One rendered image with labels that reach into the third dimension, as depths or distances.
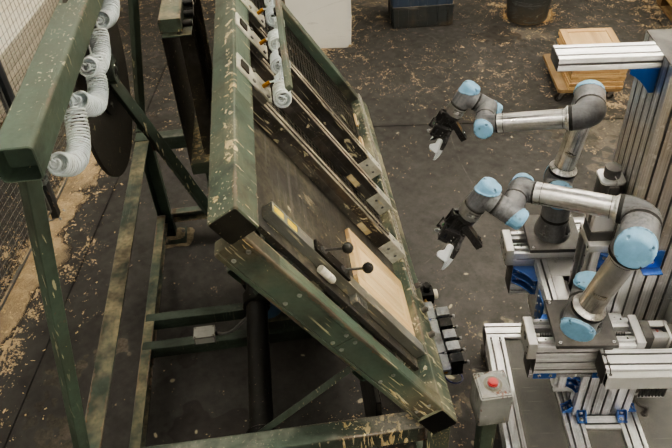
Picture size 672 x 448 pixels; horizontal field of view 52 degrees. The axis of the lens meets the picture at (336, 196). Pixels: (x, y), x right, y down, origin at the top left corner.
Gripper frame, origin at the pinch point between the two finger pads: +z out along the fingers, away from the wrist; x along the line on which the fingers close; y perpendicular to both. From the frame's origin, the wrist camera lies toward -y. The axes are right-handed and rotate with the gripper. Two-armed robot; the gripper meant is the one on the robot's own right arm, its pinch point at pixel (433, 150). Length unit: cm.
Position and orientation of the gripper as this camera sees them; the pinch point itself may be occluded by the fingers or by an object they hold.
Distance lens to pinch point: 302.1
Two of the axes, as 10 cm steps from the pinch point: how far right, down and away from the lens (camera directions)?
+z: -4.2, 6.9, 5.9
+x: -0.3, 6.4, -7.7
